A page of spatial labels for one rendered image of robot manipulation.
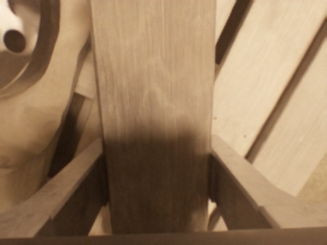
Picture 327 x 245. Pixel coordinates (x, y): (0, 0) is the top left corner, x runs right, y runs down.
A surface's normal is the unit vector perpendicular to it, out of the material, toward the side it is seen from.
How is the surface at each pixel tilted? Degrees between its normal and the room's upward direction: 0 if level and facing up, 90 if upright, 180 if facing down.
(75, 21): 65
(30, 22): 0
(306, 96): 0
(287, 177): 0
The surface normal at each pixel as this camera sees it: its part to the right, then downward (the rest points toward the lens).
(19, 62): 0.02, 0.22
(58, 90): 0.67, 0.59
